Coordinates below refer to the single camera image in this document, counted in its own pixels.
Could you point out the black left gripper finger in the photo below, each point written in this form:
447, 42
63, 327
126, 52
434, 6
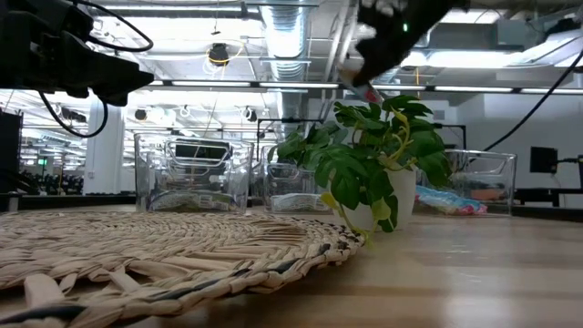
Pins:
91, 57
123, 86

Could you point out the black frame post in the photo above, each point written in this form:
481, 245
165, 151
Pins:
11, 150

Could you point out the white square plant pot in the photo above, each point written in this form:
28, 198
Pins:
401, 196

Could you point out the overhead light bar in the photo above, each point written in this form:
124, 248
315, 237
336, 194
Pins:
209, 84

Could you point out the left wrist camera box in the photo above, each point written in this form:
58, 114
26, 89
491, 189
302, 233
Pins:
73, 20

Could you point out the black bench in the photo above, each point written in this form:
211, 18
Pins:
546, 195

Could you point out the clear plastic bin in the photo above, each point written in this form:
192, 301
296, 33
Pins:
273, 182
496, 177
146, 173

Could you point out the bright ceiling light panel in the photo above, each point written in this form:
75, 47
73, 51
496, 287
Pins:
478, 59

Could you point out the round woven wicker placemat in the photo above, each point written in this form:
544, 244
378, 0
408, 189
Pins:
136, 246

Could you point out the black pipe frame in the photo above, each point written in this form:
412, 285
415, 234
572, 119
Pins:
291, 120

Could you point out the white pillar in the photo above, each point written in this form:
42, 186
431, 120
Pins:
104, 146

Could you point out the green artificial leafy plant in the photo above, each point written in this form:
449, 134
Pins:
350, 182

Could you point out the blue packet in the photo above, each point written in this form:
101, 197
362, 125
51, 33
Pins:
196, 201

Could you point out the black wall box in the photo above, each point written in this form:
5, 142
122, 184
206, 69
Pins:
543, 159

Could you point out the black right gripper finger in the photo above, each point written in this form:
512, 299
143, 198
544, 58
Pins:
366, 75
377, 60

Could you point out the green exit sign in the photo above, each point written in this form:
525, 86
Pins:
42, 161

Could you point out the black overhead camera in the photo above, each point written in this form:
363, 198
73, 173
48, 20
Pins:
219, 54

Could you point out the silver spiral ceiling duct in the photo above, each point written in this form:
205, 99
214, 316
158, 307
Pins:
284, 45

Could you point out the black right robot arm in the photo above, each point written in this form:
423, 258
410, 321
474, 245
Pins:
437, 9

